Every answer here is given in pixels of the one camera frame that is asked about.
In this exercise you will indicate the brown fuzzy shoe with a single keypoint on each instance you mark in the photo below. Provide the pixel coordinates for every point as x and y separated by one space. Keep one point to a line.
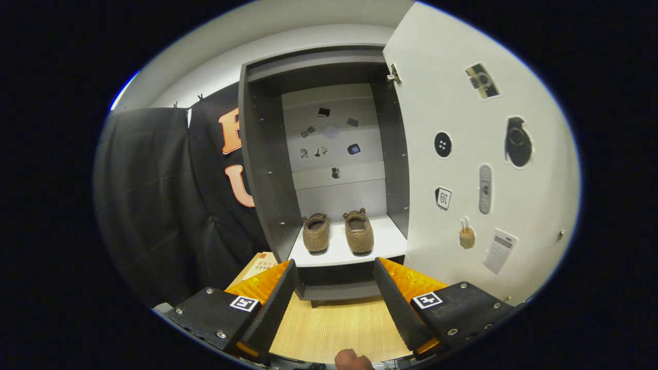
315 236
359 236

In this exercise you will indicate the long ceiling light strip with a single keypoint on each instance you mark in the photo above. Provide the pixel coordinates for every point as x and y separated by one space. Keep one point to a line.
123 91

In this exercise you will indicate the dark grey shoe cabinet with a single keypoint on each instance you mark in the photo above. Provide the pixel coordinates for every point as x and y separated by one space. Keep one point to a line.
267 169

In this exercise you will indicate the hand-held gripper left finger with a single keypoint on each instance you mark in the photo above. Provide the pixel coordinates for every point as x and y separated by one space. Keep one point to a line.
275 308

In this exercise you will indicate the metal door hinge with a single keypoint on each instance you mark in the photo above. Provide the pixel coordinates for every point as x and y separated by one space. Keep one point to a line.
394 77

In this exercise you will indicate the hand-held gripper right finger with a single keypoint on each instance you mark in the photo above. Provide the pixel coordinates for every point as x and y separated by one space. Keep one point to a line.
396 303

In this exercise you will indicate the beige shoe cabinet door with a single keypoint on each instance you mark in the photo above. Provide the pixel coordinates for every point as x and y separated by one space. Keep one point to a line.
421 103

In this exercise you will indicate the black backdrop cloth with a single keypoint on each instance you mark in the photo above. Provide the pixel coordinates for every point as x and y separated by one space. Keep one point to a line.
149 195

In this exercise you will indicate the white cabinet shelf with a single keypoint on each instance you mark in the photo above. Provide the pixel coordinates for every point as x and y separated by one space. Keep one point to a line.
336 254

